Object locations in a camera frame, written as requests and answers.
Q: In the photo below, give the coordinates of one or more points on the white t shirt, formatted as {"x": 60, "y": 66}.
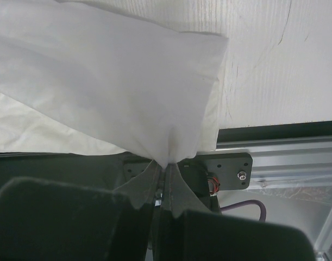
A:
{"x": 132, "y": 83}

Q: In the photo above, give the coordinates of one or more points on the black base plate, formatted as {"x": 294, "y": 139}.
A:
{"x": 204, "y": 183}

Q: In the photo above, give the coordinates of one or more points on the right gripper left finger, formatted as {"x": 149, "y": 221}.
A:
{"x": 132, "y": 233}

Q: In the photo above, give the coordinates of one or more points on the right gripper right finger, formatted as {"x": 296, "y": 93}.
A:
{"x": 178, "y": 201}

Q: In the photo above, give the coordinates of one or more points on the aluminium rail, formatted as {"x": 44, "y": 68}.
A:
{"x": 238, "y": 165}

